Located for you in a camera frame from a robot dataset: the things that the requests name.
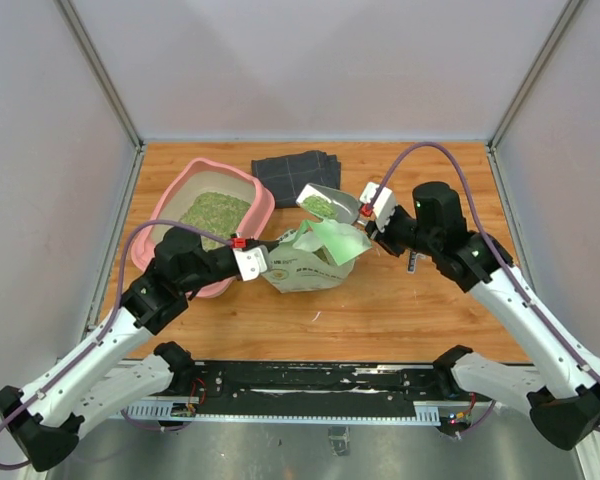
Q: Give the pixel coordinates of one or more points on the pink litter box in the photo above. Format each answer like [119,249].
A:
[204,232]

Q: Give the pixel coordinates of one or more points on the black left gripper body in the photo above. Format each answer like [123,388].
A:
[216,264]

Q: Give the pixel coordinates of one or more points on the green litter bag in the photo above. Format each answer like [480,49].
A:
[315,256]

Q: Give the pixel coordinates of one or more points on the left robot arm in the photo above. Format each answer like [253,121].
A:
[105,340]

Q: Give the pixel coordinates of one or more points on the green cat litter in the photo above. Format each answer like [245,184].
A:
[216,213]

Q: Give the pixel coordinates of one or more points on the piano pattern bag clip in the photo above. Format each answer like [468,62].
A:
[412,262]

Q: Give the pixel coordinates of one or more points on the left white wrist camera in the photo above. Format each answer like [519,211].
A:
[252,258]

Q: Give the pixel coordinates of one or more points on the grey metal scoop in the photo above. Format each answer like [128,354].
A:
[328,203]

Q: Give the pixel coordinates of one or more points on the dark checked folded cloth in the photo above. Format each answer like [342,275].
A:
[285,176]

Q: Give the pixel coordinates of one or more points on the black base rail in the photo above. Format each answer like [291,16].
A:
[298,390]

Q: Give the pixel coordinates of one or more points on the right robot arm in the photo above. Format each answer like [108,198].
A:
[505,300]

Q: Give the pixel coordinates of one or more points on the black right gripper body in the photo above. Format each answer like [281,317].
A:
[401,232]

